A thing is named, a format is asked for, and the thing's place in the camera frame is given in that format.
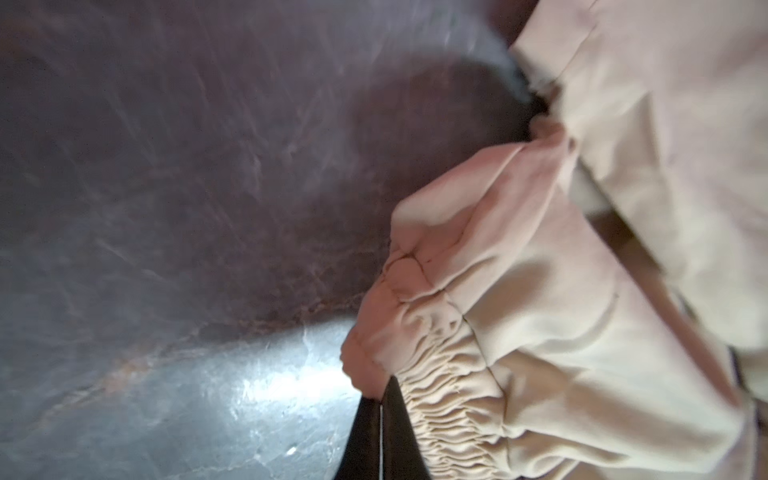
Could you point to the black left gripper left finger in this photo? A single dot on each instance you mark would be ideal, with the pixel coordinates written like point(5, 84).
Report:
point(362, 455)

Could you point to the beige shorts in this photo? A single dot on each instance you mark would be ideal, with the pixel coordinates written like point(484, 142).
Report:
point(592, 303)

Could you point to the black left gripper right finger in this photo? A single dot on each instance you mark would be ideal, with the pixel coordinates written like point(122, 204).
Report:
point(400, 454)

